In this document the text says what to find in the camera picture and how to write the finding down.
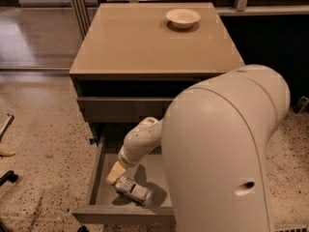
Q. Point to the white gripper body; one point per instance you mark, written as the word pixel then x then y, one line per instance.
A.
pixel 126 160

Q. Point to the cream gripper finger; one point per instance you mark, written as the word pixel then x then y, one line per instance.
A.
pixel 115 173

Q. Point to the clear plastic bottle white cap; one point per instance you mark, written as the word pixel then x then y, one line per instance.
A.
pixel 133 190

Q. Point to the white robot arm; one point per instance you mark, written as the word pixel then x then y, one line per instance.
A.
pixel 213 138

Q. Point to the open grey middle drawer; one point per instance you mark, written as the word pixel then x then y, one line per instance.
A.
pixel 104 205

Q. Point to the closed grey top drawer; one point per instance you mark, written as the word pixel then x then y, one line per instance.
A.
pixel 121 110

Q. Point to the grey drawer cabinet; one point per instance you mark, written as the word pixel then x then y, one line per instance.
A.
pixel 133 51

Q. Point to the black chair caster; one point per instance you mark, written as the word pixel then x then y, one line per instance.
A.
pixel 8 176

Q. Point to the metal chair leg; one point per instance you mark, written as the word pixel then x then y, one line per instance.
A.
pixel 2 132

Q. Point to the white ceramic bowl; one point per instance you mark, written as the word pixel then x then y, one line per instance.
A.
pixel 183 18

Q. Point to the white floor vent grille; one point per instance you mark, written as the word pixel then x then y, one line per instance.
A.
pixel 294 227

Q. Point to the metal window frame rail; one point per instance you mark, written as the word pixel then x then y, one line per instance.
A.
pixel 82 16

